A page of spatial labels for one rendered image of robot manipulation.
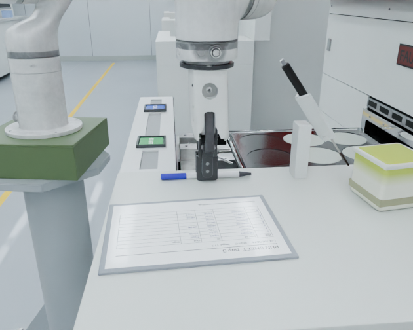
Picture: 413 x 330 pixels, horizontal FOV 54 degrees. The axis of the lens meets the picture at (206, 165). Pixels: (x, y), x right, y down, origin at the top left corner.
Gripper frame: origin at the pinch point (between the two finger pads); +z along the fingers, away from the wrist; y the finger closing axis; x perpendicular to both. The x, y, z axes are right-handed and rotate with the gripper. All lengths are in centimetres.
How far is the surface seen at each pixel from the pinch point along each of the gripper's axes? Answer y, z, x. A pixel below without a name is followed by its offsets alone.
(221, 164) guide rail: 35.4, 15.0, -6.7
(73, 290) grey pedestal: 40, 55, 35
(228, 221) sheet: -13.9, 1.7, -1.5
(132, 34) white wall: 814, 56, 81
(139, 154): 12.6, 2.9, 11.2
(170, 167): 5.7, 2.8, 5.6
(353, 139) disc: 34, 9, -39
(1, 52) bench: 618, 63, 266
